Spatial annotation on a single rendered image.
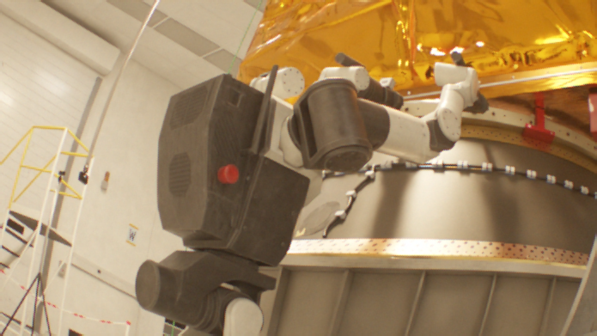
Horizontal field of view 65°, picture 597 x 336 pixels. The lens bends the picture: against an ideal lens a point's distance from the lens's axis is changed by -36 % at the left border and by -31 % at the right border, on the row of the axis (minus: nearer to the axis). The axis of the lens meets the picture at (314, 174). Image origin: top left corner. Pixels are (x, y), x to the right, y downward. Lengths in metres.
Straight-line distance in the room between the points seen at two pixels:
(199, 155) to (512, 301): 0.78
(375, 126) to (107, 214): 8.52
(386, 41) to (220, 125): 1.15
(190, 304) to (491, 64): 1.20
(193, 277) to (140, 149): 8.92
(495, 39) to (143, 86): 8.73
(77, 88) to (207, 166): 8.38
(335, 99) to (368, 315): 0.53
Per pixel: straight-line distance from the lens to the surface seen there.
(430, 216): 1.59
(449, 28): 2.09
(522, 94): 1.81
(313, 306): 1.56
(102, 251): 9.51
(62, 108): 9.29
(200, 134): 1.19
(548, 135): 1.84
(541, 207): 1.63
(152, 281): 1.16
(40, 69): 9.27
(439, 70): 1.60
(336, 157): 1.16
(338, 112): 1.17
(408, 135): 1.28
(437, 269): 1.41
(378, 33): 2.30
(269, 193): 1.23
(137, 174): 9.97
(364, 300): 1.49
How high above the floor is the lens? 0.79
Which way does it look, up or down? 21 degrees up
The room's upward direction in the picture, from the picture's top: 13 degrees clockwise
